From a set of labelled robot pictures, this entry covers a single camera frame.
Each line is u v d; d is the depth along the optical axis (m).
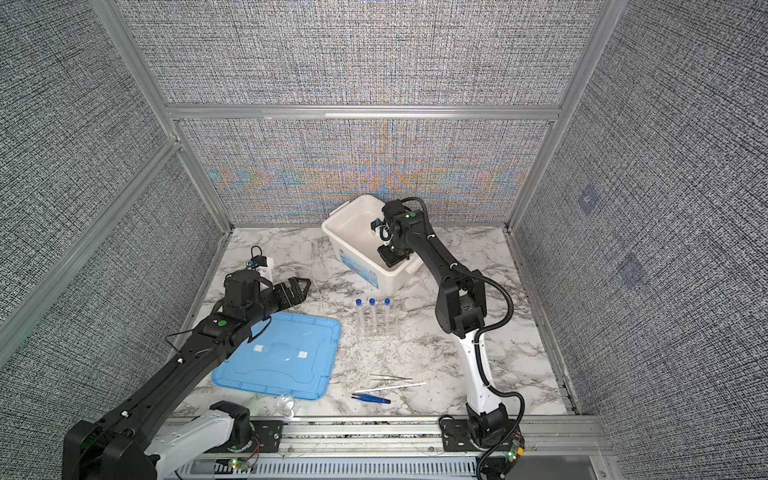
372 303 0.81
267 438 0.74
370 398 0.80
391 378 0.83
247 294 0.62
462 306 0.59
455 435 0.73
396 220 0.72
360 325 0.92
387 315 0.88
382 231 0.87
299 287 0.73
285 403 0.79
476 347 0.61
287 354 0.89
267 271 0.72
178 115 0.88
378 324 0.91
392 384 0.82
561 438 0.75
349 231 1.06
